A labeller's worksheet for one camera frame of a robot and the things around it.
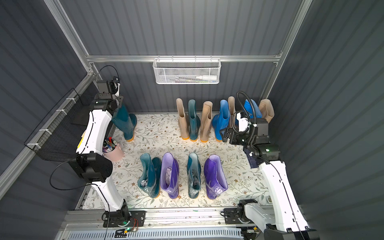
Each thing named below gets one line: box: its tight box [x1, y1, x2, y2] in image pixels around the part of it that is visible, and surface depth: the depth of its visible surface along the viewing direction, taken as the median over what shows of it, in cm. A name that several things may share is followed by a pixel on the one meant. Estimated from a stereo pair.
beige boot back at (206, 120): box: [200, 101, 213, 143], surface depth 92 cm
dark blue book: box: [243, 146, 265, 169], surface depth 93 cm
